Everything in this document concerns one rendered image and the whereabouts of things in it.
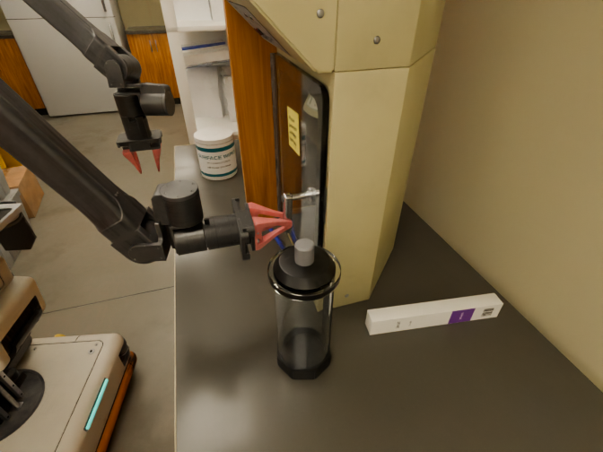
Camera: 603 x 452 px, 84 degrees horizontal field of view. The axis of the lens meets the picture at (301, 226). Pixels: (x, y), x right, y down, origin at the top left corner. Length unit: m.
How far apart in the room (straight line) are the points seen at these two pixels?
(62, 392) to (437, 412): 1.34
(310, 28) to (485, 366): 0.62
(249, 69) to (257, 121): 0.12
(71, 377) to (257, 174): 1.12
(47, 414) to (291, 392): 1.12
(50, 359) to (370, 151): 1.53
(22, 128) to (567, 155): 0.83
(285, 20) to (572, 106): 0.51
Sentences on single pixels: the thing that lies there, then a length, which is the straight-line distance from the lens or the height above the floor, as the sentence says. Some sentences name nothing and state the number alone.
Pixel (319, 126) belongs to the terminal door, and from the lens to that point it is 0.51.
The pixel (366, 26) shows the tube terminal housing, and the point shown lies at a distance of 0.48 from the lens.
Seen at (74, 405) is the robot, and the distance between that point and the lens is 1.58.
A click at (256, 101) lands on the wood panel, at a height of 1.28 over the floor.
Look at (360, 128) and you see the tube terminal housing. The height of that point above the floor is 1.33.
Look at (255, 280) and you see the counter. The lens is 0.80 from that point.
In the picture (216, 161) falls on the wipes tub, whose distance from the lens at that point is 1.18.
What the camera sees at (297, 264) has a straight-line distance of 0.48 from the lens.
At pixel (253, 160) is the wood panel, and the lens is 0.89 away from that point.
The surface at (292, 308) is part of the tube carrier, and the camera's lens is 0.50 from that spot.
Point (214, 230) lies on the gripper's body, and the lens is 0.58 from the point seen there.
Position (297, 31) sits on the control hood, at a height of 1.46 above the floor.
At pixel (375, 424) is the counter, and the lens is 0.63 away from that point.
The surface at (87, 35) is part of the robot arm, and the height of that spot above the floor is 1.41.
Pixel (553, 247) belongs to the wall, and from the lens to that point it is 0.81.
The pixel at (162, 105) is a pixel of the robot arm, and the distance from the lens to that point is 0.87.
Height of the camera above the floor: 1.51
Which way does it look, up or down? 36 degrees down
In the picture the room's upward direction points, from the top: straight up
